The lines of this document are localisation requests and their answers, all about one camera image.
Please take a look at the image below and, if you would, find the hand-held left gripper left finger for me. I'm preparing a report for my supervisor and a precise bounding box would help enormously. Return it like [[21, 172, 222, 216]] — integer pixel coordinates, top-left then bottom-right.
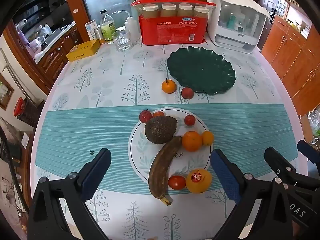
[[28, 148, 112, 240]]

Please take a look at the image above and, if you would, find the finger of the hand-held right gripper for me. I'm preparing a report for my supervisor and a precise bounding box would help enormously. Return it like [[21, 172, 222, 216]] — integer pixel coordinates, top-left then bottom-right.
[[264, 147, 320, 193], [297, 139, 320, 164]]

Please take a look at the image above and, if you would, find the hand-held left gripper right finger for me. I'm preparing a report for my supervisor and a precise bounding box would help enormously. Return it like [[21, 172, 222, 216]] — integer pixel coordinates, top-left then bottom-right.
[[210, 149, 292, 240]]

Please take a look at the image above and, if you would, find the large orange with red sticker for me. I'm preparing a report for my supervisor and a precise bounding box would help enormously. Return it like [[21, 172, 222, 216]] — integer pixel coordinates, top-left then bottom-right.
[[185, 169, 213, 194]]

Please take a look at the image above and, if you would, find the small orange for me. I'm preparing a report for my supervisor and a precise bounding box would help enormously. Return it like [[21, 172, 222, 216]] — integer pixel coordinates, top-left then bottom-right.
[[201, 131, 215, 146]]

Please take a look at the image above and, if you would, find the medium orange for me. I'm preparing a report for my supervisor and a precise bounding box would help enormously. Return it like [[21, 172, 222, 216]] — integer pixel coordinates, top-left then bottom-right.
[[182, 131, 203, 152]]

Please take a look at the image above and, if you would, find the overripe brown banana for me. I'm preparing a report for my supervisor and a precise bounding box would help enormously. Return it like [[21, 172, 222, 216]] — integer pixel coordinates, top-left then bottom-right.
[[148, 136, 182, 206]]

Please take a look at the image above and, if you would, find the brown avocado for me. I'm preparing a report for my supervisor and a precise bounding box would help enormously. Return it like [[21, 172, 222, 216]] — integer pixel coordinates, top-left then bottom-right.
[[144, 115, 178, 145]]

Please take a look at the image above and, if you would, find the small dark red fruit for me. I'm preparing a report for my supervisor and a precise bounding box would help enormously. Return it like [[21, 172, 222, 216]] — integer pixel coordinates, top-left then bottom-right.
[[139, 110, 153, 123]]

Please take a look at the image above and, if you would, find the small pinkish red fruit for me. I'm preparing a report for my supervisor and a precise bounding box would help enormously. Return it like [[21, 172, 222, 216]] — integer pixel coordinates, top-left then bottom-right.
[[181, 87, 195, 99]]

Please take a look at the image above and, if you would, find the tangerine with stem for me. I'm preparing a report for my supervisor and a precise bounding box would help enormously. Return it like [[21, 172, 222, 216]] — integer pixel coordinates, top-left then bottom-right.
[[161, 78, 177, 94]]

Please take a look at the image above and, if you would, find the dark green scalloped plate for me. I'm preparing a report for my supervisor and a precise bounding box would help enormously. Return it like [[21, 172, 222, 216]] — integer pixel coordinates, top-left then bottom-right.
[[167, 47, 237, 96]]

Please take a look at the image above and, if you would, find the brown cardboard box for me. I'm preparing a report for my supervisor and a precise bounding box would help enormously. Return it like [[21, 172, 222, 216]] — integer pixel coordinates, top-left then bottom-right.
[[299, 114, 314, 142]]

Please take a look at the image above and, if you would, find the tree print tablecloth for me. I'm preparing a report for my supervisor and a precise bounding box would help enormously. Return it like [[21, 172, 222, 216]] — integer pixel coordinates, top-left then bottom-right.
[[30, 39, 309, 240]]

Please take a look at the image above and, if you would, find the yellow cardboard box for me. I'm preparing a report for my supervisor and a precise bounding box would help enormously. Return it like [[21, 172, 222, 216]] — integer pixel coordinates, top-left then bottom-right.
[[66, 39, 100, 62]]

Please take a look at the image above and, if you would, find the brown kitchen base cabinet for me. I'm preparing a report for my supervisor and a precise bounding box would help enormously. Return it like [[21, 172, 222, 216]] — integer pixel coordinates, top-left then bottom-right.
[[32, 21, 83, 80]]

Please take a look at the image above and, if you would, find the white countertop storage cabinet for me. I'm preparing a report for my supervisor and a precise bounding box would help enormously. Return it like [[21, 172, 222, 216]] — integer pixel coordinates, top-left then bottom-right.
[[206, 0, 271, 54]]

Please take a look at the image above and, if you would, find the clear glass tumbler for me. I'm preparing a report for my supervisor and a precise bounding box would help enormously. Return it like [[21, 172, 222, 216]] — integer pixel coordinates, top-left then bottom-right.
[[112, 30, 133, 52]]

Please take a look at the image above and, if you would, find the small metal tin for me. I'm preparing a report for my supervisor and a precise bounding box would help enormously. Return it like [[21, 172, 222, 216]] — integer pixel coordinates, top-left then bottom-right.
[[93, 26, 105, 45]]

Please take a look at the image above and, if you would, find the dark wooden entrance door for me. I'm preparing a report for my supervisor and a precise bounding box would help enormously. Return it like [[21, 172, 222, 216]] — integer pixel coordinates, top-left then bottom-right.
[[256, 0, 282, 27]]

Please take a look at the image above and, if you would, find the red bag of paper cups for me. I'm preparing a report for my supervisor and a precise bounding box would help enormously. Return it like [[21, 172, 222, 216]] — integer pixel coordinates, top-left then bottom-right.
[[131, 0, 217, 46]]

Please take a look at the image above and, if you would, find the clear bottle with green label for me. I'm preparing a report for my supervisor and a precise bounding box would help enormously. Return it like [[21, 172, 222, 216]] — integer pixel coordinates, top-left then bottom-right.
[[100, 9, 115, 42]]

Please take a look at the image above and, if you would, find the white leaflet card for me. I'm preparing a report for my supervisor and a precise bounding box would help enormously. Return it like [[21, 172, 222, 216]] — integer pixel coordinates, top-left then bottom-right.
[[84, 19, 99, 39]]

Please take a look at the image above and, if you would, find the white squeeze bottle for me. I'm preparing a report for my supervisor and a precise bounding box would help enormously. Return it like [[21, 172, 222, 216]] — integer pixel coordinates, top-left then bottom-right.
[[112, 10, 139, 40]]

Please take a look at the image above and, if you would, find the frosted glass door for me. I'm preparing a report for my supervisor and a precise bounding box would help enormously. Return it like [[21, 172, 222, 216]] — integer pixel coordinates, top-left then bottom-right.
[[77, 0, 200, 45]]

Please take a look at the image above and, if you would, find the orange wooden wall cabinet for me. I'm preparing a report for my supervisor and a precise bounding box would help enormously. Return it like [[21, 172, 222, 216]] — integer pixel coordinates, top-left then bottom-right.
[[260, 15, 320, 117]]

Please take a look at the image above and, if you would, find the wooden picture frame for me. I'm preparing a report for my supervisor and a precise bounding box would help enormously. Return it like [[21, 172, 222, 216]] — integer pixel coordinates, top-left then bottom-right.
[[0, 74, 15, 110]]

